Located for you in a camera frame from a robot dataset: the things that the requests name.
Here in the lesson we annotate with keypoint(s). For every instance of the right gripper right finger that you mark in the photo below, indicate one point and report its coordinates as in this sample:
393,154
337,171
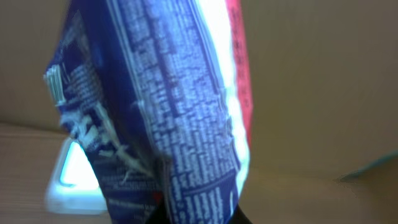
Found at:
239,217

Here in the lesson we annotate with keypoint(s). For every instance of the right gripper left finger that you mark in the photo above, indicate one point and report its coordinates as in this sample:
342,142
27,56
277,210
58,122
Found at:
159,216

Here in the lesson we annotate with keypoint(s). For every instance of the purple pad package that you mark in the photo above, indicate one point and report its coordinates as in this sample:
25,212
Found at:
157,93

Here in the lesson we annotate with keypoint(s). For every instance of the teal snack packet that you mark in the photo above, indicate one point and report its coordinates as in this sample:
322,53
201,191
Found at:
354,176

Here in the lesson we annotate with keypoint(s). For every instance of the white barcode scanner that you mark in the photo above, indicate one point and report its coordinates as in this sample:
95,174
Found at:
73,188

